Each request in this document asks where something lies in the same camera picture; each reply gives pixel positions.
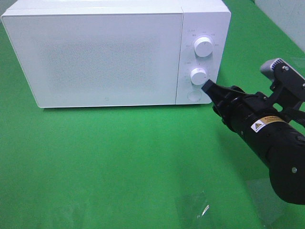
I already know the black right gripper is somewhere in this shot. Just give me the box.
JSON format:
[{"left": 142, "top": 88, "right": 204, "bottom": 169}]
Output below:
[{"left": 201, "top": 80, "right": 292, "bottom": 138}]

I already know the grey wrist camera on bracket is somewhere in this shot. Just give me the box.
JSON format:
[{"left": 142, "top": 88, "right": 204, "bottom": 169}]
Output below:
[{"left": 260, "top": 58, "right": 305, "bottom": 110}]

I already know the white microwave oven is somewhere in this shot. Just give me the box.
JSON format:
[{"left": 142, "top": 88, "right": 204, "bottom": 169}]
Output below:
[{"left": 1, "top": 0, "right": 231, "bottom": 108}]

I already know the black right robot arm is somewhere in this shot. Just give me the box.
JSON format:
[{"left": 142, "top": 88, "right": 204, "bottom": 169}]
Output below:
[{"left": 202, "top": 80, "right": 305, "bottom": 205}]

